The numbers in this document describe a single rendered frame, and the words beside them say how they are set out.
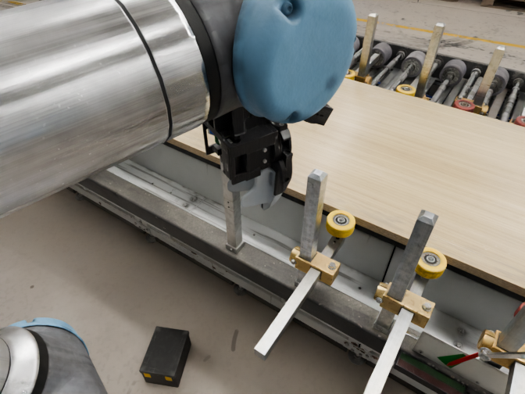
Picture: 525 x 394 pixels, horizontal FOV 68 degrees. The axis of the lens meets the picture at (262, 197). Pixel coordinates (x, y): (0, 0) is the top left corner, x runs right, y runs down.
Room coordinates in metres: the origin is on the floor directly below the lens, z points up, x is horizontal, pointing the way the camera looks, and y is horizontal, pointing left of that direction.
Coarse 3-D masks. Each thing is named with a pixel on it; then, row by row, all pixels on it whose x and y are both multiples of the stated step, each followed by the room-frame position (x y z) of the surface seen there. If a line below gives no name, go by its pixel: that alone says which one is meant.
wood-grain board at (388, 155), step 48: (336, 96) 1.48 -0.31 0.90; (384, 96) 1.48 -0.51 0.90; (192, 144) 1.13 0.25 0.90; (336, 144) 1.13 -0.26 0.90; (384, 144) 1.13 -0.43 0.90; (432, 144) 1.13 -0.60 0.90; (480, 144) 1.13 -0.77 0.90; (288, 192) 0.90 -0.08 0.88; (336, 192) 0.88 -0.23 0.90; (384, 192) 0.88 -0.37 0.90; (432, 192) 0.88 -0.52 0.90; (480, 192) 0.88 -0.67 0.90; (432, 240) 0.68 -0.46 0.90; (480, 240) 0.68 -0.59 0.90
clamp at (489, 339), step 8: (480, 336) 0.44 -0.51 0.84; (488, 336) 0.43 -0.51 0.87; (496, 336) 0.43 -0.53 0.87; (480, 344) 0.42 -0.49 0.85; (488, 344) 0.41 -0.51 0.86; (496, 344) 0.41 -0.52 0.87; (496, 360) 0.39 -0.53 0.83; (504, 360) 0.38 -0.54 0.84; (512, 360) 0.38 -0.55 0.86; (520, 360) 0.37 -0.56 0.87
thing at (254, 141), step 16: (240, 112) 0.36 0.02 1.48; (224, 128) 0.36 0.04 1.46; (240, 128) 0.36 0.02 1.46; (256, 128) 0.37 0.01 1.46; (272, 128) 0.37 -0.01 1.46; (224, 144) 0.34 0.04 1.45; (240, 144) 0.34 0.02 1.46; (256, 144) 0.35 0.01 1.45; (272, 144) 0.36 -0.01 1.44; (288, 144) 0.38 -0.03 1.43; (224, 160) 0.35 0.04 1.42; (240, 160) 0.35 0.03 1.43; (256, 160) 0.36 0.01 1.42; (272, 160) 0.37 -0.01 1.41; (240, 176) 0.34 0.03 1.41; (256, 176) 0.35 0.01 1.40
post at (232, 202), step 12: (228, 180) 0.81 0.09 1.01; (228, 192) 0.81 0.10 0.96; (228, 204) 0.81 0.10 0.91; (240, 204) 0.83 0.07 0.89; (228, 216) 0.82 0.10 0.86; (240, 216) 0.83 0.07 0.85; (228, 228) 0.82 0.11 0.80; (240, 228) 0.83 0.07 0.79; (228, 240) 0.82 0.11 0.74; (240, 240) 0.82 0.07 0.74
